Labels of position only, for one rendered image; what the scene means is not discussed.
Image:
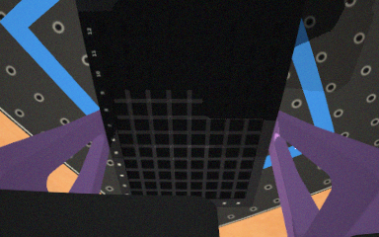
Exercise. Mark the black rectangular base plate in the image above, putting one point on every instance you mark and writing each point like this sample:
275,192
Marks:
344,38

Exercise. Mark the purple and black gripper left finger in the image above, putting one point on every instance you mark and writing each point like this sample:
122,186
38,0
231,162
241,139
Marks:
26,164

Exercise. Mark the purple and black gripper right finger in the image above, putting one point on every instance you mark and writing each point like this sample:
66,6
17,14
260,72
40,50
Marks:
352,206

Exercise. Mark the black grid plate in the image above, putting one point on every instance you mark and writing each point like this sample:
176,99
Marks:
208,139

